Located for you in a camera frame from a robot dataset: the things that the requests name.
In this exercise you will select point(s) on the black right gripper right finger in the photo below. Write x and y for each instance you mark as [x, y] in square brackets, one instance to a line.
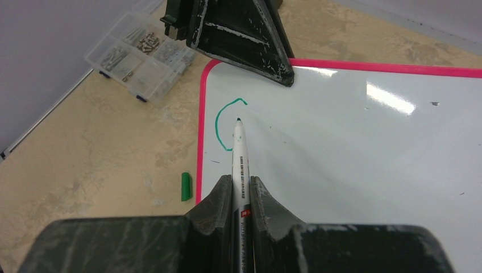
[284, 243]

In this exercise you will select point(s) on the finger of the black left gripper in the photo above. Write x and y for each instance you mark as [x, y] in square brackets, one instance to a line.
[245, 33]

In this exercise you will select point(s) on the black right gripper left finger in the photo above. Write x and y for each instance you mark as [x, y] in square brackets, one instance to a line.
[198, 241]

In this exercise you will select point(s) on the white green whiteboard marker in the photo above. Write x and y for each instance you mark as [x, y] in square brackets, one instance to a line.
[242, 257]

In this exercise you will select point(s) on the green marker cap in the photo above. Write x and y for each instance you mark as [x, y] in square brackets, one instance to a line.
[186, 186]

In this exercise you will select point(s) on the pink framed whiteboard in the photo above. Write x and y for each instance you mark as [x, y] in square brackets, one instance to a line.
[359, 143]

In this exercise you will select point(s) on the clear plastic screw box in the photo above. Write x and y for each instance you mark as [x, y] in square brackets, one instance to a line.
[135, 51]

